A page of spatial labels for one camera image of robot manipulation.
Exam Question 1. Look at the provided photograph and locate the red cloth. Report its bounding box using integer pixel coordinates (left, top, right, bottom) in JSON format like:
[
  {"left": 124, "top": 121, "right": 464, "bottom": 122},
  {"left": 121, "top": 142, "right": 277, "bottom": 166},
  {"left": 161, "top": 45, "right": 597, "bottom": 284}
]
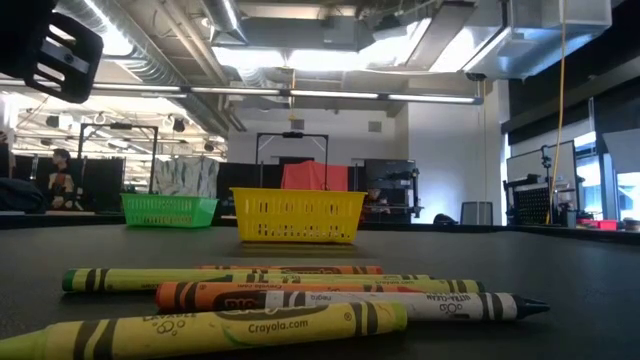
[{"left": 279, "top": 160, "right": 350, "bottom": 192}]

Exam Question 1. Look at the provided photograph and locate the patterned white cloth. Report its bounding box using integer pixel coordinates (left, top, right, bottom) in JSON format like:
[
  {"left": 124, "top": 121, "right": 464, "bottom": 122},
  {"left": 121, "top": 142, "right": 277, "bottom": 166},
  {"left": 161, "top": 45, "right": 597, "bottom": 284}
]
[{"left": 151, "top": 155, "right": 220, "bottom": 199}]

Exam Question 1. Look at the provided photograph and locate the orange crayon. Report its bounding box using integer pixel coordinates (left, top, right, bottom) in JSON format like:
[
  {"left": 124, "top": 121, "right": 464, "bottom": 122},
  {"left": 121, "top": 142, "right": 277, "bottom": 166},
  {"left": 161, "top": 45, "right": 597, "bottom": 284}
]
[
  {"left": 155, "top": 281, "right": 426, "bottom": 314},
  {"left": 198, "top": 264, "right": 384, "bottom": 276}
]

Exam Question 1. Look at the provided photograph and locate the black shelf rack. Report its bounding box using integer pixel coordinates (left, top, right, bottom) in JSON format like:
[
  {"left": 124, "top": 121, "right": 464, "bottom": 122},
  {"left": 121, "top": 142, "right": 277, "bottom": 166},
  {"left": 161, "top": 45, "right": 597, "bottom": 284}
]
[{"left": 362, "top": 158, "right": 425, "bottom": 220}]

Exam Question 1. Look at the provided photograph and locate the ribbed silver duct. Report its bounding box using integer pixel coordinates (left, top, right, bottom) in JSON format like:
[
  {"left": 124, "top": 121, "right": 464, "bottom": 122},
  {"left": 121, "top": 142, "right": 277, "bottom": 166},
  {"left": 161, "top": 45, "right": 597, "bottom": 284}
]
[{"left": 54, "top": 0, "right": 231, "bottom": 137}]

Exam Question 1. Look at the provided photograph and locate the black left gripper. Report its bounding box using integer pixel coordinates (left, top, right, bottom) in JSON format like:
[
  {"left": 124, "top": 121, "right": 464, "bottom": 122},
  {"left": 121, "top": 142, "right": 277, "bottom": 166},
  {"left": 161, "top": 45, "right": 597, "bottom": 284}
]
[{"left": 0, "top": 0, "right": 105, "bottom": 105}]

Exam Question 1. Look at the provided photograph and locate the yellow hanging cable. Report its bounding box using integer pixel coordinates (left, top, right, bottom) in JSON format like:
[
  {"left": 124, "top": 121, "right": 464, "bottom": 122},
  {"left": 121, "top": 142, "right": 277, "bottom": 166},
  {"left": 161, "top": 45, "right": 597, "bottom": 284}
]
[{"left": 544, "top": 0, "right": 568, "bottom": 225}]

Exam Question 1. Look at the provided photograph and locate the long ceiling strip light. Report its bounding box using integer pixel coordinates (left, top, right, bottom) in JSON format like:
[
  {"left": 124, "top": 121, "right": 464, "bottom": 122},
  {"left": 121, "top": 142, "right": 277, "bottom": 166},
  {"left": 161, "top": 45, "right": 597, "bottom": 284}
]
[{"left": 92, "top": 83, "right": 477, "bottom": 105}]

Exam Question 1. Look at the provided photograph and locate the yellow plastic basket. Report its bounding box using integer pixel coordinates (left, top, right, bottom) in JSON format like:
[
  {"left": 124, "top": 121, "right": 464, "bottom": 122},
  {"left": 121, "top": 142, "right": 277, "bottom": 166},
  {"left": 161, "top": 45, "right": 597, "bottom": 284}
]
[{"left": 229, "top": 187, "right": 368, "bottom": 245}]

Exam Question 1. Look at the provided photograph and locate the yellow-green crayon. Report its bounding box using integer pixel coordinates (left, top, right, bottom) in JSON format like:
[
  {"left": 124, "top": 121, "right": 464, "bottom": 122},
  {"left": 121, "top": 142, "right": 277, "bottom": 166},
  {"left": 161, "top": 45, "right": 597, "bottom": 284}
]
[
  {"left": 239, "top": 272, "right": 434, "bottom": 282},
  {"left": 61, "top": 268, "right": 281, "bottom": 294},
  {"left": 284, "top": 277, "right": 486, "bottom": 294},
  {"left": 0, "top": 299, "right": 409, "bottom": 360}
]

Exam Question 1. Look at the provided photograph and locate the person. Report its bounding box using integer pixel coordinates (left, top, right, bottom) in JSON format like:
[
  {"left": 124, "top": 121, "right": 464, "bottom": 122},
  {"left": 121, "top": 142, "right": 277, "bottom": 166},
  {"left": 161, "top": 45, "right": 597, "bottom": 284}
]
[{"left": 48, "top": 148, "right": 85, "bottom": 211}]

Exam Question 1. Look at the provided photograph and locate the black frame stand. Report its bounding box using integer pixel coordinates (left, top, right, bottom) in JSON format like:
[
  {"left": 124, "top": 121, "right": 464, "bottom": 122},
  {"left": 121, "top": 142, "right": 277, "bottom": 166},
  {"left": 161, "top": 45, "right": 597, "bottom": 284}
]
[{"left": 77, "top": 122, "right": 160, "bottom": 195}]

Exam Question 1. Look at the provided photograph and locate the black camera stand frame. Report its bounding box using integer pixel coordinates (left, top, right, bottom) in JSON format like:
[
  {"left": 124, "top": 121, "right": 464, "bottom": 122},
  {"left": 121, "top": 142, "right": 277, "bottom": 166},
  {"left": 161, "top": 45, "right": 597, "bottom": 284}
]
[{"left": 255, "top": 130, "right": 330, "bottom": 192}]

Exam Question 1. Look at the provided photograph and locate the red box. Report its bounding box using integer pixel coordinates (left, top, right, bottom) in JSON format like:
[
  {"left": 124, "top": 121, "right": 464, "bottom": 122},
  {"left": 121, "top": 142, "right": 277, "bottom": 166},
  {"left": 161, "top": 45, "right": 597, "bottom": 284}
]
[{"left": 577, "top": 218, "right": 619, "bottom": 232}]

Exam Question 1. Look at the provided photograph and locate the large silver duct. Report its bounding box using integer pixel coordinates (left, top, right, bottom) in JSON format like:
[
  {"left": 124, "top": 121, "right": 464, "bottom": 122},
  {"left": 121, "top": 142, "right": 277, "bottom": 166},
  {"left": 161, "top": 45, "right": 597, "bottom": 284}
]
[{"left": 462, "top": 0, "right": 614, "bottom": 81}]

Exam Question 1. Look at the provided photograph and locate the grey ceiling box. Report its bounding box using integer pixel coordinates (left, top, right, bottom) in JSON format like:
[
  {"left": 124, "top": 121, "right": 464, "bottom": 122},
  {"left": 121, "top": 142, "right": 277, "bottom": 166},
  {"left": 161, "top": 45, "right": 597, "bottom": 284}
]
[{"left": 323, "top": 14, "right": 358, "bottom": 46}]

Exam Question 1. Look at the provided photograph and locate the black pegboard rack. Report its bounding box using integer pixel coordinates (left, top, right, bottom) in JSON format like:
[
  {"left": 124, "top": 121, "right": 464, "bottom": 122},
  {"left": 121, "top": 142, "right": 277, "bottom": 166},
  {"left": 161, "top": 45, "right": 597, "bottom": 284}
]
[{"left": 504, "top": 174, "right": 554, "bottom": 226}]

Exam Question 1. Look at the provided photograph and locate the round silver duct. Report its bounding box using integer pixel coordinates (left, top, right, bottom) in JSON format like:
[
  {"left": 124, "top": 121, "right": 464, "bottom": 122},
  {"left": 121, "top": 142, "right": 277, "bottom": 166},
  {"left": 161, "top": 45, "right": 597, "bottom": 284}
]
[{"left": 202, "top": 0, "right": 250, "bottom": 45}]

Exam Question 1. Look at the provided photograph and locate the grey waste bin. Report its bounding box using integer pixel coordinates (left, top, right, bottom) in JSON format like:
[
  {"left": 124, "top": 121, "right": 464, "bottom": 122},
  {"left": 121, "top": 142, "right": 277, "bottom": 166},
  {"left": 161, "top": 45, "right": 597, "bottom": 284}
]
[{"left": 459, "top": 200, "right": 494, "bottom": 227}]

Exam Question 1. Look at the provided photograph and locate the green plastic basket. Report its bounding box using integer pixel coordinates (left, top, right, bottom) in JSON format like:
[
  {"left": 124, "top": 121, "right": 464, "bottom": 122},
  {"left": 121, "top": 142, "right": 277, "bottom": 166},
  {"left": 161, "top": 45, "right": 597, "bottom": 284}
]
[{"left": 119, "top": 193, "right": 219, "bottom": 230}]

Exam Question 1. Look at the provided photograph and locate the black crayon white wrapper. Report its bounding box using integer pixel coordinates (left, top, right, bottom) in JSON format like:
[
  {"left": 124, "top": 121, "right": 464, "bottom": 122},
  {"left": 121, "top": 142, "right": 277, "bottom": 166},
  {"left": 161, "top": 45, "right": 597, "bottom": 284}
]
[{"left": 214, "top": 289, "right": 551, "bottom": 322}]

